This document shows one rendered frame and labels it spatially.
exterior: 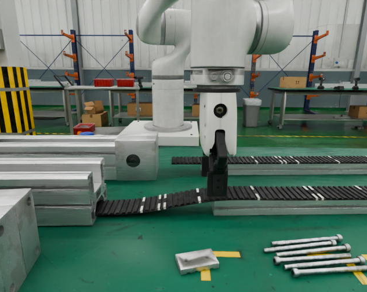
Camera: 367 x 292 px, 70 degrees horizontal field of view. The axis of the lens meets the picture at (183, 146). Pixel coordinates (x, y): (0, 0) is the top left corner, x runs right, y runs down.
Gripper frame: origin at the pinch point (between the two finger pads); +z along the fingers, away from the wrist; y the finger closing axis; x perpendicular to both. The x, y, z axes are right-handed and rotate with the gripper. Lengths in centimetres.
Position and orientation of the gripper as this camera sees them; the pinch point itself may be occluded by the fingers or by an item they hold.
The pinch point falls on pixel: (213, 178)
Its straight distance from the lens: 46.5
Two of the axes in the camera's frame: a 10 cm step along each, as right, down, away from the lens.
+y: -0.3, -2.6, 9.7
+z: -0.1, 9.7, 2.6
